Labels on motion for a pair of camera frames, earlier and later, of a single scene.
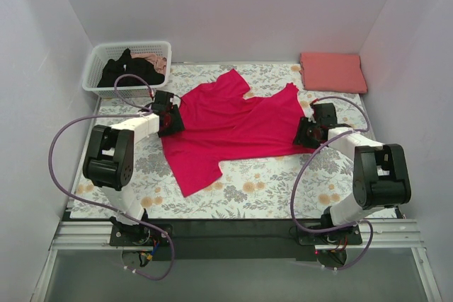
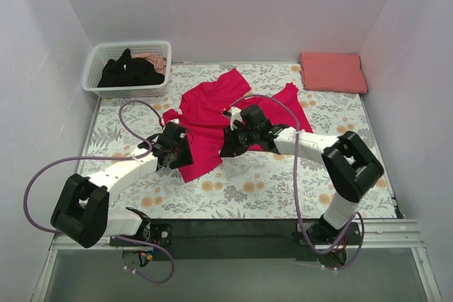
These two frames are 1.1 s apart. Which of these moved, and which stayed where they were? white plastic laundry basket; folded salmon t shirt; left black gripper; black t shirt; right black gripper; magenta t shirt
Moved: right black gripper; left black gripper
Stayed: folded salmon t shirt; magenta t shirt; black t shirt; white plastic laundry basket
